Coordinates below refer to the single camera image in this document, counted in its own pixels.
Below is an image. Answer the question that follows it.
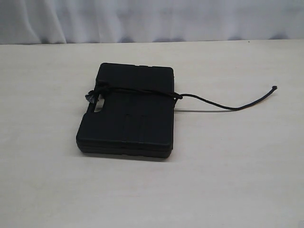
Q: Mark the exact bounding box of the black plastic case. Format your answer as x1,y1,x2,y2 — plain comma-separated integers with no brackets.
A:
76,63,175,159

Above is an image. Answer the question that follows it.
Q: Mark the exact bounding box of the black rope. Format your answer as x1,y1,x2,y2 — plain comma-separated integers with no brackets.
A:
85,82,278,111

